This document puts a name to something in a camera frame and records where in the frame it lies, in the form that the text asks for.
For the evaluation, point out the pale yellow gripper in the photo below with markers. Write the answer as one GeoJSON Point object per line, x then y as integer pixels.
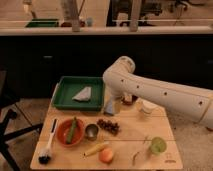
{"type": "Point", "coordinates": [115, 105]}

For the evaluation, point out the white towel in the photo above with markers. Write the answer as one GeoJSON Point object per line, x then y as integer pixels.
{"type": "Point", "coordinates": [84, 94]}

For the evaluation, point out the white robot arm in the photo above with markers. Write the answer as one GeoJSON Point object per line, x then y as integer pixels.
{"type": "Point", "coordinates": [194, 102]}

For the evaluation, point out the white plastic cup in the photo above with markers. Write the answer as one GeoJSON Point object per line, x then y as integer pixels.
{"type": "Point", "coordinates": [148, 107]}

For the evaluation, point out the metal cup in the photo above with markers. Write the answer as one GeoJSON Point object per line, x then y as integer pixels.
{"type": "Point", "coordinates": [91, 132]}

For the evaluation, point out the green apple in cup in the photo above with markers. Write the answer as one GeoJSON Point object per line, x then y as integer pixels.
{"type": "Point", "coordinates": [158, 145]}

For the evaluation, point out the blue sponge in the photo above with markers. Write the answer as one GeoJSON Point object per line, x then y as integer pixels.
{"type": "Point", "coordinates": [107, 109]}

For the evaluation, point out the wooden block in bowl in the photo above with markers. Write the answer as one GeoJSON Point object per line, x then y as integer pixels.
{"type": "Point", "coordinates": [128, 98]}

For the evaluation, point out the bunch of dark grapes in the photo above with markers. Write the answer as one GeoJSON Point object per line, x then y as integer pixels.
{"type": "Point", "coordinates": [109, 126]}

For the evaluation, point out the black bowl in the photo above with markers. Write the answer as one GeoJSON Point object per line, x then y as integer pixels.
{"type": "Point", "coordinates": [134, 98]}

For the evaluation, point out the wooden table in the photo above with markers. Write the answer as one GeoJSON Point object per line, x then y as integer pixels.
{"type": "Point", "coordinates": [131, 146]}

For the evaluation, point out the orange fruit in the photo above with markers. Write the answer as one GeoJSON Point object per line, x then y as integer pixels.
{"type": "Point", "coordinates": [106, 155]}

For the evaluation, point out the green plastic tray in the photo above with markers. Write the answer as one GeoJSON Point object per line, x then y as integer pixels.
{"type": "Point", "coordinates": [69, 86]}

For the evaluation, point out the green cucumber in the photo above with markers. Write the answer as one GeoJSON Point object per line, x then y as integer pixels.
{"type": "Point", "coordinates": [70, 134]}

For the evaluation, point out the orange bowl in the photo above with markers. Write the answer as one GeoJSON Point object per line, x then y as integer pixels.
{"type": "Point", "coordinates": [63, 129]}

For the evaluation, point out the black office chair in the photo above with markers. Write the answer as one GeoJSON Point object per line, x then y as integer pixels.
{"type": "Point", "coordinates": [3, 125]}

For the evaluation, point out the green bin in background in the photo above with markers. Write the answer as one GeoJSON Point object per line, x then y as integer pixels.
{"type": "Point", "coordinates": [38, 23]}

